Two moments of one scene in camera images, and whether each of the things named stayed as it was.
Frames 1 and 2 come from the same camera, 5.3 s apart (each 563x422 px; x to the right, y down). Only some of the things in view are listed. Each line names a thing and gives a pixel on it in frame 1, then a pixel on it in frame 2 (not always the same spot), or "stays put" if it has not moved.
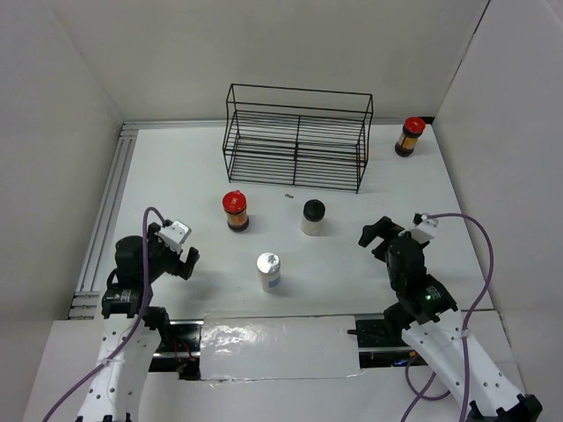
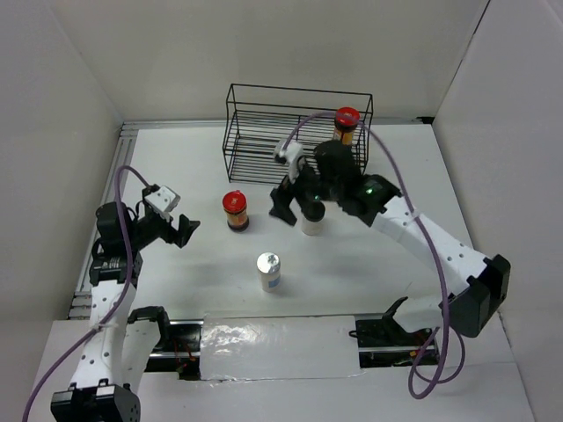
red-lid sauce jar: x=234 y=205 stays put
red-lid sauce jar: x=413 y=128 to x=347 y=120
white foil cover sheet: x=278 y=347 stays put
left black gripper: x=178 y=268 to x=186 y=229
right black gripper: x=382 y=229 to x=284 y=193
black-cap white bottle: x=313 y=211 stays put
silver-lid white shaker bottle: x=268 y=265 stays put
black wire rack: x=295 y=136 stays put
